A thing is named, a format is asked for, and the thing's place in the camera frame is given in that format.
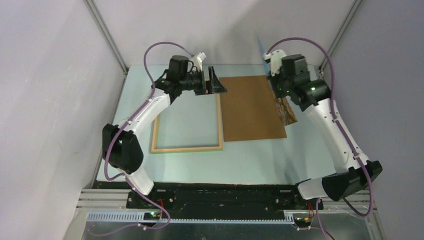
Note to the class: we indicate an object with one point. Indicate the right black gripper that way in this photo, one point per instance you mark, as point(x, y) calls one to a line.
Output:
point(279, 94)

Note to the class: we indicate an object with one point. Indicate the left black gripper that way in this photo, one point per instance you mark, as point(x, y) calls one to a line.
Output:
point(212, 86)

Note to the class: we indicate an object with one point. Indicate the seaside landscape photo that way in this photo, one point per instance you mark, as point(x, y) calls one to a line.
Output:
point(284, 111)

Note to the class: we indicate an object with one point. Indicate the wooden picture frame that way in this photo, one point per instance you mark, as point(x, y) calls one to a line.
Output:
point(187, 142)

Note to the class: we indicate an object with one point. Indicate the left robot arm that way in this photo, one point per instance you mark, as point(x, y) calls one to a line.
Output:
point(120, 142)

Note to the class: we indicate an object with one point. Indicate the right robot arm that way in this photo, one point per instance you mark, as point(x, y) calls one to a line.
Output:
point(353, 169)

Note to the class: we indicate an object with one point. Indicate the brown backing board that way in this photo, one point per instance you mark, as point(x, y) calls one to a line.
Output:
point(249, 110)

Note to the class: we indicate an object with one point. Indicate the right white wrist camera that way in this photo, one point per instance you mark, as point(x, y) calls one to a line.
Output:
point(274, 60)

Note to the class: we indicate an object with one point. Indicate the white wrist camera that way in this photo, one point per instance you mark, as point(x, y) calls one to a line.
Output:
point(198, 60)
point(274, 60)

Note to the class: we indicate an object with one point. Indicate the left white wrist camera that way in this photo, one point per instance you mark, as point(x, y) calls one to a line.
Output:
point(198, 60)

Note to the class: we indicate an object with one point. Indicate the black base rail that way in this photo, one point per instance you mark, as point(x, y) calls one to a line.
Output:
point(208, 201)

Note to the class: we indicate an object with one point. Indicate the aluminium frame rails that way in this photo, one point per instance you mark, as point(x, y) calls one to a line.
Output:
point(116, 212)

